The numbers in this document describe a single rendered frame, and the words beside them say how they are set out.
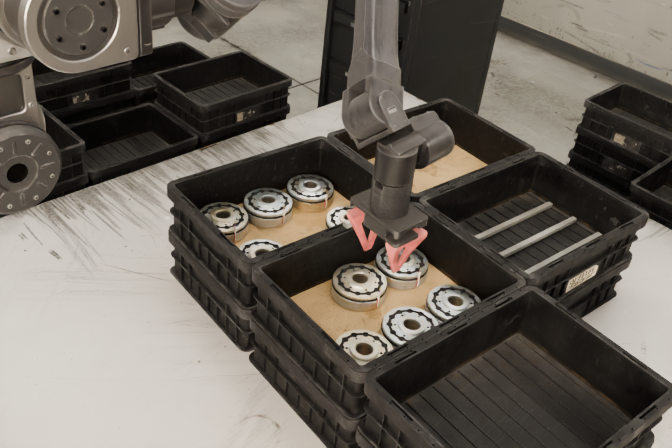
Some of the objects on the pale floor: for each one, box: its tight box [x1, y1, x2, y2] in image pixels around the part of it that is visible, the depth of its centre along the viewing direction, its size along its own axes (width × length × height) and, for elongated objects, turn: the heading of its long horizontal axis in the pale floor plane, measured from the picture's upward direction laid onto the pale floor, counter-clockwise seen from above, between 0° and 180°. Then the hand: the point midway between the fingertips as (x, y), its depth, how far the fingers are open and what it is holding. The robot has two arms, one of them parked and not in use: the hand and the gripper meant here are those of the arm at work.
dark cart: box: [317, 0, 513, 115], centre depth 331 cm, size 60×45×90 cm
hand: (382, 255), depth 116 cm, fingers open, 6 cm apart
